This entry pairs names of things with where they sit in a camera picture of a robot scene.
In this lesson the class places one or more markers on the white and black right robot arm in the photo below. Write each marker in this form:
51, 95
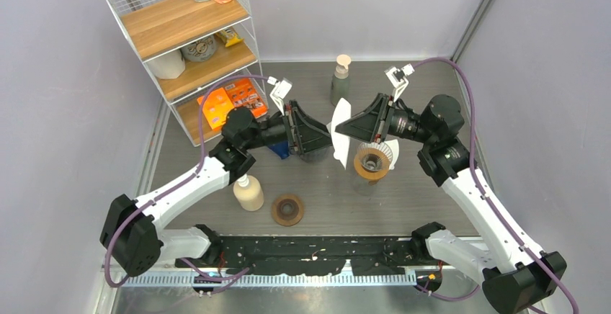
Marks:
513, 271

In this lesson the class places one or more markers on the clear glass carafe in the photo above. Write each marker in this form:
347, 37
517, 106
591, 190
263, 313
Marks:
364, 187

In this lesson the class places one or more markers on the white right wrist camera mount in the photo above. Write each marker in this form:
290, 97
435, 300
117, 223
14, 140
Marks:
399, 79

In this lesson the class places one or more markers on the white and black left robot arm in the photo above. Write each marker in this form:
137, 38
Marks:
135, 233

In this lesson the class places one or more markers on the white coffee filter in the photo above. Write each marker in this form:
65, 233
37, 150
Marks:
340, 142
393, 145

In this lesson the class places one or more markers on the green pump bottle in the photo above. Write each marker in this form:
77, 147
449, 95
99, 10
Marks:
340, 80

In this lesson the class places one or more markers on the cream pump bottle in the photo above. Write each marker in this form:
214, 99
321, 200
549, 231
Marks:
248, 191

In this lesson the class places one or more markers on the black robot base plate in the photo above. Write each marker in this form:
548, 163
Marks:
313, 255

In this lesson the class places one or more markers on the orange box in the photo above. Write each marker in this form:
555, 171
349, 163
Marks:
216, 107

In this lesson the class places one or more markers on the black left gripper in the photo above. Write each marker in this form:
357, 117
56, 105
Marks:
308, 135

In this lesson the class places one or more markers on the grey glass pitcher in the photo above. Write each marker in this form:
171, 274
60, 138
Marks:
314, 157

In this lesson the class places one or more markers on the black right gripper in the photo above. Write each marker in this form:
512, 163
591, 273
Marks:
372, 124

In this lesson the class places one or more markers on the white wire wooden shelf rack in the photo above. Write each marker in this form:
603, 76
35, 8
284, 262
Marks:
154, 28

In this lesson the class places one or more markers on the round decorated tin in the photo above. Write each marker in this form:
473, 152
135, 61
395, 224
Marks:
200, 50

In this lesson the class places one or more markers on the clear glass dripper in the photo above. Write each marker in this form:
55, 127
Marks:
373, 157

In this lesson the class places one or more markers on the orange photo booklet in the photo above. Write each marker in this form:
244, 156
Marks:
244, 93

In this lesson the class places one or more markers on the yellow snack packet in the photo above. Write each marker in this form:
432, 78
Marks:
229, 37

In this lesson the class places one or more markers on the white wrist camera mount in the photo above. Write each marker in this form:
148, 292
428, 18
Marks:
399, 79
280, 89

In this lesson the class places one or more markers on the blue plastic dripper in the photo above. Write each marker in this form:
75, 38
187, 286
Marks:
280, 149

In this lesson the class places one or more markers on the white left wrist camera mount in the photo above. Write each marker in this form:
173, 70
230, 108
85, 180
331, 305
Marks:
280, 89

